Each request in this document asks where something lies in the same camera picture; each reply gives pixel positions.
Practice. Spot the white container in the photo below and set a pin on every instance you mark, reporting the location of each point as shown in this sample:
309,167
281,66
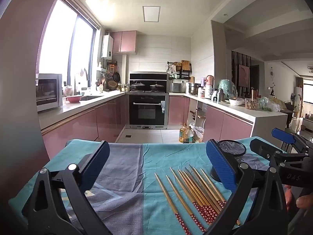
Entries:
208,92

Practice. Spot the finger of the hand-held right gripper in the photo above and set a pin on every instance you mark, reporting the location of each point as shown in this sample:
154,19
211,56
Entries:
261,149
283,134

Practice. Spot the framed wall picture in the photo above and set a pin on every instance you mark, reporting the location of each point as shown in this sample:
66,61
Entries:
243,76

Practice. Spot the stainless steel pot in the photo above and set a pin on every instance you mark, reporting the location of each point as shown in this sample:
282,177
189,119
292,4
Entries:
194,89

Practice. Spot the pink wall cabinet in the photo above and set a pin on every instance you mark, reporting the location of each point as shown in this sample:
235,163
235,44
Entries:
124,41

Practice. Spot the bunch of wooden chopsticks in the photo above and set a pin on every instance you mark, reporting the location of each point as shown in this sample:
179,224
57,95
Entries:
195,192

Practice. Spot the glass tray with jars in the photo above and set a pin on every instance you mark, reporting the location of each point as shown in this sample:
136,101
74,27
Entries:
251,104

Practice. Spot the long pink base cabinets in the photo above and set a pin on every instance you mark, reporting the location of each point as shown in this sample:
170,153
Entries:
107,120

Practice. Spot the black built-in oven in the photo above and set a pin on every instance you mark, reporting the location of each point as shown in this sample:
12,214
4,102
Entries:
146,110

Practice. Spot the black range hood panel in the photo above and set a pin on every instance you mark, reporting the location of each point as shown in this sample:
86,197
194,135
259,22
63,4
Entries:
149,76

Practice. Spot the white kitchen countertop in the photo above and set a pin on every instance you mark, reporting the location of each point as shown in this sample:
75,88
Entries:
71,109

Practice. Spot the pink kettle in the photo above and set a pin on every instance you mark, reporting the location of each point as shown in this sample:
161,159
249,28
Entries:
210,80

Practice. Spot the black wok with lid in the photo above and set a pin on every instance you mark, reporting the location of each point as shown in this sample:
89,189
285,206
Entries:
157,86
138,86

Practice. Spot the teal grey tablecloth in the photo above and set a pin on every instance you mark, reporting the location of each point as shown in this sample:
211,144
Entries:
137,176

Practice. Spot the black wall rack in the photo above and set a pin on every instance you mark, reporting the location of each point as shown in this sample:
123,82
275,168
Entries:
178,74

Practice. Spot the plastic bags with vegetables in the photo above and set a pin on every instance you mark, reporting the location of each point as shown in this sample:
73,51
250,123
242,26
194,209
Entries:
270,105

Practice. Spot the pink bowl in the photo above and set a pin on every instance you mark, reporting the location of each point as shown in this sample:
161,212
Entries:
74,99

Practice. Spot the pink peninsula base cabinets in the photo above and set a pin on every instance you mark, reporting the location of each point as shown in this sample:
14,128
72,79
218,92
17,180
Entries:
220,124

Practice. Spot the narrow pink base cabinet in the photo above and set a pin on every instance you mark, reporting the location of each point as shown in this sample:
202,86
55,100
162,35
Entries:
177,110

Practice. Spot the black mesh utensil holder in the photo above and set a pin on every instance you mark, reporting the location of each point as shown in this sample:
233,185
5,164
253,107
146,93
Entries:
238,151

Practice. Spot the dark cooking oil bottle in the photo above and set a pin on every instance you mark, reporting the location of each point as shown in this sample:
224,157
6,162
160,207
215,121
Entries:
188,135

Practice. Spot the ceiling light panel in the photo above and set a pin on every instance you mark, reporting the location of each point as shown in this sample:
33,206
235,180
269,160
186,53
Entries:
151,13

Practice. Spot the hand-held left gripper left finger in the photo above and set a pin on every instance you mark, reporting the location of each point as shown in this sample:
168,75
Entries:
97,161

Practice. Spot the person's right hand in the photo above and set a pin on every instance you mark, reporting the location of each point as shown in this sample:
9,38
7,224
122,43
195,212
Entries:
304,200

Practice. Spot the bamboo basket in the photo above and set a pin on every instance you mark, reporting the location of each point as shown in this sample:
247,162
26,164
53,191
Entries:
112,84

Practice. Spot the hanging black frying pan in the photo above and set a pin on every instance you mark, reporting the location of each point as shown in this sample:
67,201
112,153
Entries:
116,77

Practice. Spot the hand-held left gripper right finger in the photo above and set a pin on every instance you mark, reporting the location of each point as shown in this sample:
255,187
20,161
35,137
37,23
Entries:
221,166

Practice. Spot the wall clock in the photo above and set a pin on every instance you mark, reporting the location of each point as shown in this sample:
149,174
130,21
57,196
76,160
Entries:
272,71

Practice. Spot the white water heater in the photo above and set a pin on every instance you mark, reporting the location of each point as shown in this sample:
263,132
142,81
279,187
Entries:
107,46

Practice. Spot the wooden cutting boards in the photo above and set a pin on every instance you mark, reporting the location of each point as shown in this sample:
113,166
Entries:
186,65

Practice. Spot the clear plastic bag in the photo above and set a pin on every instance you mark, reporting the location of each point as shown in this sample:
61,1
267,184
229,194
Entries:
198,133

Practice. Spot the kitchen window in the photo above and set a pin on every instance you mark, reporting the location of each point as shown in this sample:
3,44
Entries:
58,41

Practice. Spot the green food cover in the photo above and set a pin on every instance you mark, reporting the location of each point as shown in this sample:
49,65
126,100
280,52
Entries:
227,88

